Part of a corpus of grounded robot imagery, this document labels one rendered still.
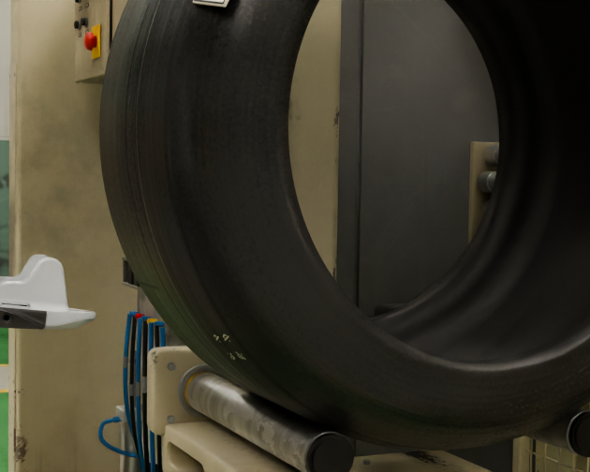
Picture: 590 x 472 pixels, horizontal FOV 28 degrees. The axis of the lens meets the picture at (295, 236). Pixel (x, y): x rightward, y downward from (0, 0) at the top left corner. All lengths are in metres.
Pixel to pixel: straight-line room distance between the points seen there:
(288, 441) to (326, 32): 0.55
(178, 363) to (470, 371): 0.42
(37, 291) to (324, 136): 0.53
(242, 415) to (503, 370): 0.28
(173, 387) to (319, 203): 0.28
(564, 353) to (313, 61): 0.51
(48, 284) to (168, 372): 0.37
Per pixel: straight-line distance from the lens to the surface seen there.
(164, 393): 1.35
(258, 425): 1.15
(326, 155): 1.42
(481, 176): 1.66
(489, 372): 1.06
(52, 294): 1.01
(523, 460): 1.63
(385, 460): 1.46
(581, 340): 1.11
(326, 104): 1.43
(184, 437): 1.29
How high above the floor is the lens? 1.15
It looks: 3 degrees down
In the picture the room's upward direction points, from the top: 1 degrees clockwise
